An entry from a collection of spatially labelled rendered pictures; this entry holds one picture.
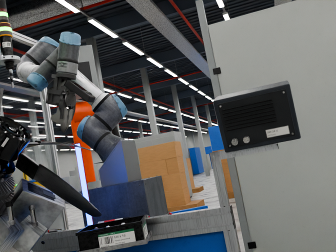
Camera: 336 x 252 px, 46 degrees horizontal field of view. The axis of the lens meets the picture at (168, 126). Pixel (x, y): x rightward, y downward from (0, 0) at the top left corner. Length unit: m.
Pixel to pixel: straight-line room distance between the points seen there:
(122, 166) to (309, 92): 1.55
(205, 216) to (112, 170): 0.53
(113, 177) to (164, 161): 7.37
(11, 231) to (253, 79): 2.11
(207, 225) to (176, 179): 7.66
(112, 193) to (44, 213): 0.46
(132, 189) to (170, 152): 7.40
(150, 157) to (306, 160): 6.70
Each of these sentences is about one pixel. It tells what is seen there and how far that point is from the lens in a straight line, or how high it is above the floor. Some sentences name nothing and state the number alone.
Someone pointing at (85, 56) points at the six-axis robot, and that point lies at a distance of 5.33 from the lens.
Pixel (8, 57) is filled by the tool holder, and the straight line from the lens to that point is 1.36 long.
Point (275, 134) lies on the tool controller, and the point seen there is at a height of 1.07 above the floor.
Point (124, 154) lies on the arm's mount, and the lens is 1.79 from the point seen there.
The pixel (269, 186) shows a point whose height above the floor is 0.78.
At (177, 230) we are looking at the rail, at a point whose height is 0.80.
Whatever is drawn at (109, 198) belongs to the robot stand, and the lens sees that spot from 1.76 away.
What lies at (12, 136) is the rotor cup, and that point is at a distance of 1.18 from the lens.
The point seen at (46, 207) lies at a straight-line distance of 1.35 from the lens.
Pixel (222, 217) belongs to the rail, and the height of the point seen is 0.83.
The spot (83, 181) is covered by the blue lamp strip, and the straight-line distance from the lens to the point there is 1.62.
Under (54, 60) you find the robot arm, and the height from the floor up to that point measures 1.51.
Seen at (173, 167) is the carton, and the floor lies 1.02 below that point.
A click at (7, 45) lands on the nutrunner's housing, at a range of 1.39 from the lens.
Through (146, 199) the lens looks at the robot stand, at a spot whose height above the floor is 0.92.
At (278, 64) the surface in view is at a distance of 2.91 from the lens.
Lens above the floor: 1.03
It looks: 6 degrees up
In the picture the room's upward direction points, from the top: 11 degrees counter-clockwise
